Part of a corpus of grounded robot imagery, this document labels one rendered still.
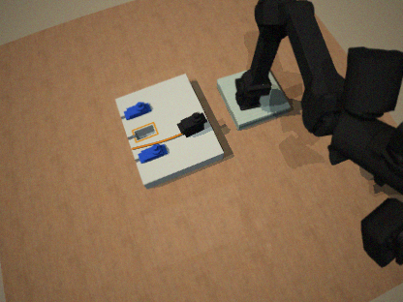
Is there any white flat panel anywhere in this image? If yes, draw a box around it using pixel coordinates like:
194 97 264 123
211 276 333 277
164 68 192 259
115 75 224 189

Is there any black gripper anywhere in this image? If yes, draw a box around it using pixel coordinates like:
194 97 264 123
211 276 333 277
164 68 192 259
360 126 403 267

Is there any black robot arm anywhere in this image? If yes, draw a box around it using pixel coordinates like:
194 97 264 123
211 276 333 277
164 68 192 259
235 0 403 179

